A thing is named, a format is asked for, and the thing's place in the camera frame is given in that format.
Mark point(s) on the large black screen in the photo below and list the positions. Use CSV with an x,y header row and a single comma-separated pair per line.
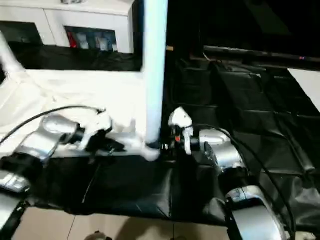
x,y
250,25

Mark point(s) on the white cabinet with glass doors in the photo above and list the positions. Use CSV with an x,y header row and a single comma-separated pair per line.
x,y
55,22

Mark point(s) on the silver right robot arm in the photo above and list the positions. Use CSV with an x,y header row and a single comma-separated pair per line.
x,y
230,165

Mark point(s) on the white plastic table top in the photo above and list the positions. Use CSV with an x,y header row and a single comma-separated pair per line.
x,y
75,95

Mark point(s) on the dark object on cabinet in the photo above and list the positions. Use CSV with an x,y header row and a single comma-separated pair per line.
x,y
70,1

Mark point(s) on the black plastic mat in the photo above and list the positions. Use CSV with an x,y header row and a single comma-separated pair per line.
x,y
250,125

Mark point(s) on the grey left robot foot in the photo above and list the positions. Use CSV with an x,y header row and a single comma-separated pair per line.
x,y
97,236

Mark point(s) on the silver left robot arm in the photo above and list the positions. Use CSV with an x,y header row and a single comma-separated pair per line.
x,y
35,150

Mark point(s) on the small tan label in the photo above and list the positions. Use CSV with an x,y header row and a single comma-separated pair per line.
x,y
170,48

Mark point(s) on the flat white board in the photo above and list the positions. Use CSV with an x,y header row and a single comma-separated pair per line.
x,y
307,87

